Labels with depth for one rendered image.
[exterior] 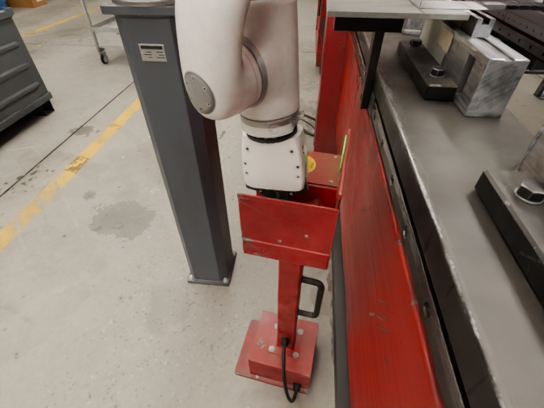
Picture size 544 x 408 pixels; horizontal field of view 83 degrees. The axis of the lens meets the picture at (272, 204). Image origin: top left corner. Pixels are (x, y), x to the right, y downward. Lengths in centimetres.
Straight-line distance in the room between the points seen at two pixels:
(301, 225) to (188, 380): 83
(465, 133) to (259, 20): 37
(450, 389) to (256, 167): 35
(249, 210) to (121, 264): 111
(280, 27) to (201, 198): 71
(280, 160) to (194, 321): 94
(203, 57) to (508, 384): 36
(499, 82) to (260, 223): 45
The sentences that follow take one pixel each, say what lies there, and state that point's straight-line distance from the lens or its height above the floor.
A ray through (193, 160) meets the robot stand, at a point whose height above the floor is 62.
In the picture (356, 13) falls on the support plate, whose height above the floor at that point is 100.
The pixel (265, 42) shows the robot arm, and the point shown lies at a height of 103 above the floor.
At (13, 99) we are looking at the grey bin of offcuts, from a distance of 289.
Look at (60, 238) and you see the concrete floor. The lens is 182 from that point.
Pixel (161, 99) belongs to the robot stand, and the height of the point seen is 80.
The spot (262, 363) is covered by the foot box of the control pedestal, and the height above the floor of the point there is 12.
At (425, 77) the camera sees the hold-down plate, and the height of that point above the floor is 91.
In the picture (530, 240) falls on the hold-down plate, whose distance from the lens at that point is 38.
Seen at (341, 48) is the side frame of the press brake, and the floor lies 68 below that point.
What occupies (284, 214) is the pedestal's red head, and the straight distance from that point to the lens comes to 49.
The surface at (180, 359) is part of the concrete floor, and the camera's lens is 125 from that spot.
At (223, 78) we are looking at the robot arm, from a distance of 33.
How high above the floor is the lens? 112
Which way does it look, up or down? 42 degrees down
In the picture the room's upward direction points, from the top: straight up
